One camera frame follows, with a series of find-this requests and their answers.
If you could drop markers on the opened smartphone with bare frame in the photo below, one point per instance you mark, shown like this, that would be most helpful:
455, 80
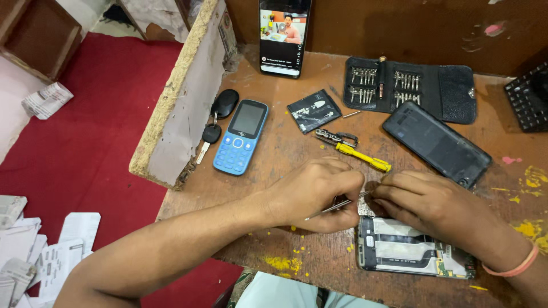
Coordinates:
398, 250

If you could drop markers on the black car key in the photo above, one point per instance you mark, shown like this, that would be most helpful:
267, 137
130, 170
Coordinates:
210, 134

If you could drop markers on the metal tweezers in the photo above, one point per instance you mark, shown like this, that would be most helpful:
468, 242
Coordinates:
325, 210

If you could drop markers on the folded newspaper piece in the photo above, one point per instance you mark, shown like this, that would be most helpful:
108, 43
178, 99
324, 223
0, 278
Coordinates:
47, 100

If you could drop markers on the wooden partition board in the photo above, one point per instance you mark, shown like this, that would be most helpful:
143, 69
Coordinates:
188, 98

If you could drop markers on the yellow screwdriver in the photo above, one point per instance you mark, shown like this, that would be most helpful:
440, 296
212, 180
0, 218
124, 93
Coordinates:
364, 157

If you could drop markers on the black leather bit case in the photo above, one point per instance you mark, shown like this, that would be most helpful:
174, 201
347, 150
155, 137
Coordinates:
454, 92

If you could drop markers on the person's right fingers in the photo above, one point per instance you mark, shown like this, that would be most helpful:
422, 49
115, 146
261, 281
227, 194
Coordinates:
396, 192

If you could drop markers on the black foil packet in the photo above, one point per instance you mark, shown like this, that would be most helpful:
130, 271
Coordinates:
314, 110

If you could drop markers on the black oval key fob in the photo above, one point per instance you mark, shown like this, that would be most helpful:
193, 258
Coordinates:
225, 103

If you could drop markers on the light blue trousers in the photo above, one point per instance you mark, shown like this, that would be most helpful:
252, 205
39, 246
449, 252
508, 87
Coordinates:
291, 295

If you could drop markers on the red carpet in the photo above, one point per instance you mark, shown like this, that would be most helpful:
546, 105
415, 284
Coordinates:
94, 149

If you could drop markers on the loose silver screwdriver bit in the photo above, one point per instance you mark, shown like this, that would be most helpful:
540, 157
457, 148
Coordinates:
351, 114

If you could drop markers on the set of silver screwdriver bits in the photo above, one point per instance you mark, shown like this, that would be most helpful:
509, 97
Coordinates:
406, 81

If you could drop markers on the person's right hand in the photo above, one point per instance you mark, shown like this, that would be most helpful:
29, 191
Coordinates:
436, 205

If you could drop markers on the brown wooden box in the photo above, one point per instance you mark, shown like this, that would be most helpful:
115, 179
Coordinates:
38, 36

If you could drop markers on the black phone back cover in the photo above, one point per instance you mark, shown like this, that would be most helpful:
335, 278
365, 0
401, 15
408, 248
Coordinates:
436, 143

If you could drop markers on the person's left hand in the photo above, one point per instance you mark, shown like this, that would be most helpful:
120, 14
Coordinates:
308, 192

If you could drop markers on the black smartphone standing upright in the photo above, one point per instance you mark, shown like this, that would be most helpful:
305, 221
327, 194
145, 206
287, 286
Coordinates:
283, 38

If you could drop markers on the orange wristband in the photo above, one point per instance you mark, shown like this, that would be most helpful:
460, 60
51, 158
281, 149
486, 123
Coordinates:
511, 269

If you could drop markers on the blue keypad phone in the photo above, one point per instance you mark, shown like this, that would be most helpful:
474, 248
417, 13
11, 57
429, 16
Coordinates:
239, 137

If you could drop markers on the heap of newspaper pieces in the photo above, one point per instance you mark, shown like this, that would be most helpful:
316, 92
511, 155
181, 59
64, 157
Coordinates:
38, 256

